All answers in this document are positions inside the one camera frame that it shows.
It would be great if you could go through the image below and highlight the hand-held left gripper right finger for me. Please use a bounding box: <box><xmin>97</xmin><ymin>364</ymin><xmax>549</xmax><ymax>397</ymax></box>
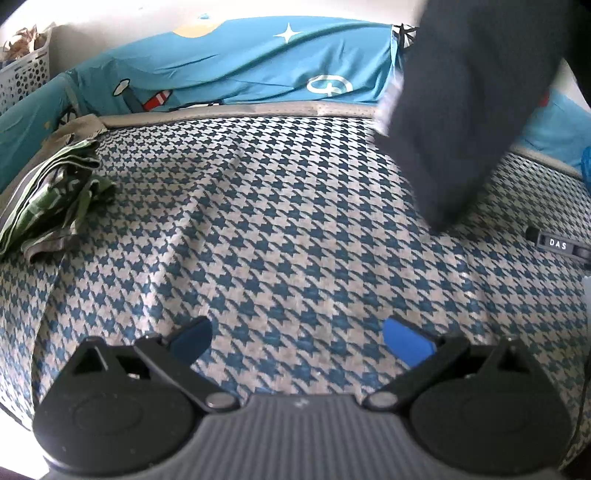
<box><xmin>365</xmin><ymin>318</ymin><xmax>540</xmax><ymax>413</ymax></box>

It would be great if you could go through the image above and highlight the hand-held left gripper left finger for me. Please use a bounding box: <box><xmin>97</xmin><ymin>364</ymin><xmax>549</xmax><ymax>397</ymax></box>
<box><xmin>69</xmin><ymin>316</ymin><xmax>240</xmax><ymax>414</ymax></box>

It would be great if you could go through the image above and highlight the black t-shirt with red print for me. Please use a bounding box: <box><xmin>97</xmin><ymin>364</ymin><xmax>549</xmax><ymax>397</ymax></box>
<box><xmin>375</xmin><ymin>0</ymin><xmax>571</xmax><ymax>232</ymax></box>

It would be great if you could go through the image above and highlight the blue white houndstooth mat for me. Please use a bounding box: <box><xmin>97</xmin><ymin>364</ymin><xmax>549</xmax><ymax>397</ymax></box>
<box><xmin>0</xmin><ymin>102</ymin><xmax>591</xmax><ymax>462</ymax></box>

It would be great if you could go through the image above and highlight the green striped garment pile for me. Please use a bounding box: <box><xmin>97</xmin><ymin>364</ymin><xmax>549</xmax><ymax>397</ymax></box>
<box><xmin>0</xmin><ymin>138</ymin><xmax>116</xmax><ymax>264</ymax></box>

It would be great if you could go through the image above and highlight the olive cloth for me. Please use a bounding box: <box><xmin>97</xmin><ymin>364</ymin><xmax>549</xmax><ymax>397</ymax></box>
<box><xmin>41</xmin><ymin>114</ymin><xmax>108</xmax><ymax>155</ymax></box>

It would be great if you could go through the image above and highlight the blue printed bed sheet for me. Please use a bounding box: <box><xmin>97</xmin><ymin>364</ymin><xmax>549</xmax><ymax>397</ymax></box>
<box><xmin>0</xmin><ymin>18</ymin><xmax>591</xmax><ymax>190</ymax></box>

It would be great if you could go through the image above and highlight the white perforated plastic basket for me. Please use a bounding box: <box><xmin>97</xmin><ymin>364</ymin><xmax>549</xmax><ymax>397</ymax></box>
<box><xmin>0</xmin><ymin>32</ymin><xmax>51</xmax><ymax>116</ymax></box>

